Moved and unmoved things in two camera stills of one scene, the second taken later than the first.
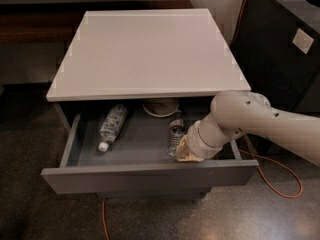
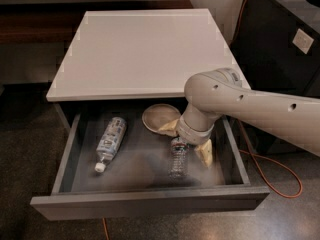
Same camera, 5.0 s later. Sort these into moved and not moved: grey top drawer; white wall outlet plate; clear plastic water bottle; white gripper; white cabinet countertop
Moved: white gripper; grey top drawer; clear plastic water bottle
Not moved: white wall outlet plate; white cabinet countertop
